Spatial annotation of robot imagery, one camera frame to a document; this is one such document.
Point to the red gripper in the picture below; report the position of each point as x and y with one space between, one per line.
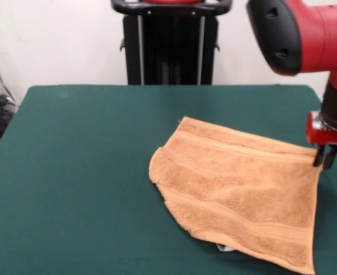
328 139

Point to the orange terry towel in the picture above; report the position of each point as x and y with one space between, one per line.
242 194

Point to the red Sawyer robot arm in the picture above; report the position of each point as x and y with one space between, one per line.
322 34

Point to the dark green table cloth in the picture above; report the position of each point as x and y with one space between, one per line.
85 186

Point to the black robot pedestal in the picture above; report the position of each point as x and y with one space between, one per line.
171 51

